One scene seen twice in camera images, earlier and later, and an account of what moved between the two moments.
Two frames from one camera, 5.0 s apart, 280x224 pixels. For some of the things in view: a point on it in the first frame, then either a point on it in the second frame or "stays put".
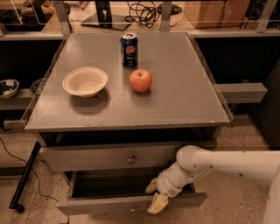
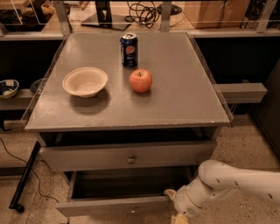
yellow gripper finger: x=152 y=186 to x=171 y=192
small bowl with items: x=8 y=88 stays put
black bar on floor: x=14 y=203 stays put
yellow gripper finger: x=158 y=203 to x=180 y=219
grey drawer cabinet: x=113 y=109 stays put
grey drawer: x=110 y=192 stays put
